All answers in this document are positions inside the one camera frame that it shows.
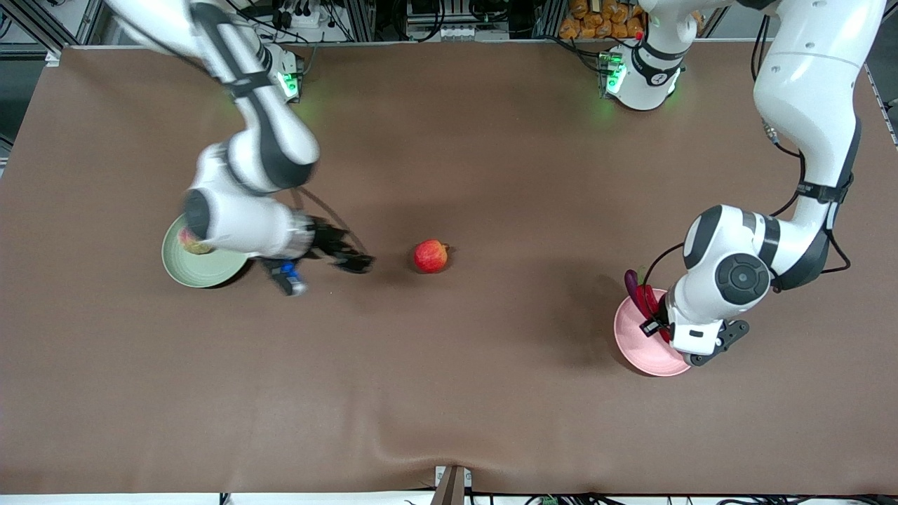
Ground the aluminium frame strut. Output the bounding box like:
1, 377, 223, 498
0, 0, 106, 65

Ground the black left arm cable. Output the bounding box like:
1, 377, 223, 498
642, 14, 853, 295

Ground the light green round plate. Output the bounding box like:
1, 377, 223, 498
161, 214, 250, 289

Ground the aluminium frame post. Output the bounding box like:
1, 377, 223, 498
347, 0, 377, 41
533, 0, 565, 39

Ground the red apple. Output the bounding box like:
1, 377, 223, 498
414, 239, 450, 274

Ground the gray camera mount post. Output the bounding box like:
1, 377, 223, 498
430, 465, 473, 505

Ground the purple eggplant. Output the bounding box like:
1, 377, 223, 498
624, 270, 644, 316

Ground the pink round plate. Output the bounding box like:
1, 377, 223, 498
614, 295, 692, 377

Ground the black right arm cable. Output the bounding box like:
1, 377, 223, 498
291, 186, 369, 255

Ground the brown table cover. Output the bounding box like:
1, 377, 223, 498
0, 39, 898, 495

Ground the orange packaged goods pile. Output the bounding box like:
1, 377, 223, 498
559, 0, 704, 41

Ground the black cable bundle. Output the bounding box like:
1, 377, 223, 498
470, 491, 898, 505

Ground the electronics box with cables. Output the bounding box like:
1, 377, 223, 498
406, 0, 513, 41

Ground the red chili pepper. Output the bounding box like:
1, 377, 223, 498
635, 284, 672, 344

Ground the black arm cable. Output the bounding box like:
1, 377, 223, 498
291, 186, 369, 255
642, 14, 853, 295

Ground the yellow pink peach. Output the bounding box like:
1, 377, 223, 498
179, 228, 213, 255

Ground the white power strip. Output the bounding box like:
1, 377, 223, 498
270, 0, 323, 29

